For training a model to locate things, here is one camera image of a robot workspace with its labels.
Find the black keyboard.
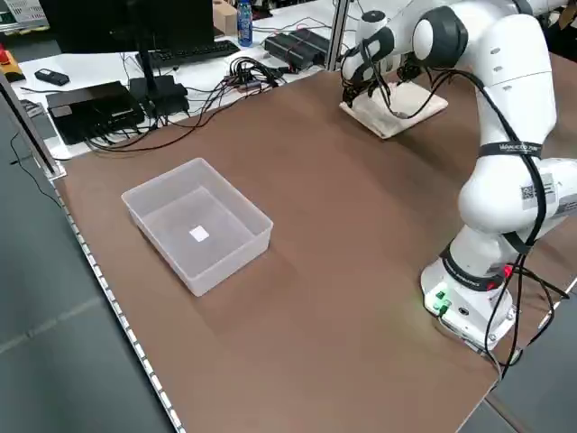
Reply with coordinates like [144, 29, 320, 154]
[146, 39, 243, 69]

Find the black computer monitor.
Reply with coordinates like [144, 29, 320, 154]
[39, 0, 215, 116]

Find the small black remote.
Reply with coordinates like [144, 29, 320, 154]
[34, 68, 70, 87]

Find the aluminium table edge rail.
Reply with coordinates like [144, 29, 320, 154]
[53, 178, 187, 433]

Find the aluminium corner post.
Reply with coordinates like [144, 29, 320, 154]
[0, 71, 68, 181]

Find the translucent plastic bin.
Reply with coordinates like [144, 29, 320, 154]
[120, 156, 275, 298]

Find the red emergency stop button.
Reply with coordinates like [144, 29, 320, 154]
[0, 44, 22, 82]

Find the black table cable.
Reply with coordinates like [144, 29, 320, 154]
[85, 85, 283, 154]

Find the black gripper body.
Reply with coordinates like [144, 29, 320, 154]
[398, 56, 427, 85]
[344, 60, 378, 98]

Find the black usb hub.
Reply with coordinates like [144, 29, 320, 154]
[224, 67, 276, 94]

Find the black power supply box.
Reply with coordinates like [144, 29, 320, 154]
[264, 33, 326, 73]
[288, 29, 331, 54]

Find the blue drink bottle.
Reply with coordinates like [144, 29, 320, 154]
[235, 0, 254, 48]

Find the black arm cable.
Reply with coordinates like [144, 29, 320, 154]
[340, 40, 572, 382]

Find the brown cardboard box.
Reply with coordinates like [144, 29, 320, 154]
[211, 0, 240, 36]

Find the black network switch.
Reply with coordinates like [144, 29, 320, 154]
[46, 80, 146, 146]

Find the cream tablecloth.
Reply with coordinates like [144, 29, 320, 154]
[338, 80, 450, 140]

